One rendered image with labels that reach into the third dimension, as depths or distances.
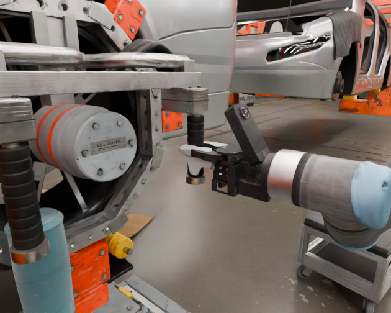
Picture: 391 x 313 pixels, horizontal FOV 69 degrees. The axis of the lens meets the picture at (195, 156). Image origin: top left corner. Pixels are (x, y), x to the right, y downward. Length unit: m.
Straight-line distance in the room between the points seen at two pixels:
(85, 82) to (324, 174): 0.37
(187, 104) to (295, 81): 2.39
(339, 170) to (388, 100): 3.50
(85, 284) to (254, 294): 0.89
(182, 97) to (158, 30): 0.47
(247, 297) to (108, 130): 1.12
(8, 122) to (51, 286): 0.32
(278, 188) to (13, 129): 0.37
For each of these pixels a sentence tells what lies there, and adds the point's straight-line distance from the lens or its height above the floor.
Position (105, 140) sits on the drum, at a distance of 0.52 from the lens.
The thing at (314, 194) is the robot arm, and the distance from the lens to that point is 0.45.
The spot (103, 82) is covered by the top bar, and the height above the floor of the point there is 0.96.
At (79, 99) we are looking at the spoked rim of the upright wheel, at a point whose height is 0.91.
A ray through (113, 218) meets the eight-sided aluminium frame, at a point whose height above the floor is 0.62.
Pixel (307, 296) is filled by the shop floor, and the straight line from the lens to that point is 1.53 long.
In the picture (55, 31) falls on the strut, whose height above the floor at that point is 1.05.
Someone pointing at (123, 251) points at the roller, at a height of 0.51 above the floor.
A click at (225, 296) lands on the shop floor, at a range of 1.45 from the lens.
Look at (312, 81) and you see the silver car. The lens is 2.96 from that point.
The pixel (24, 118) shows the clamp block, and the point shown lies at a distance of 0.38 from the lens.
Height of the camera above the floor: 0.98
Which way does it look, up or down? 16 degrees down
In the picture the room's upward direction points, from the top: straight up
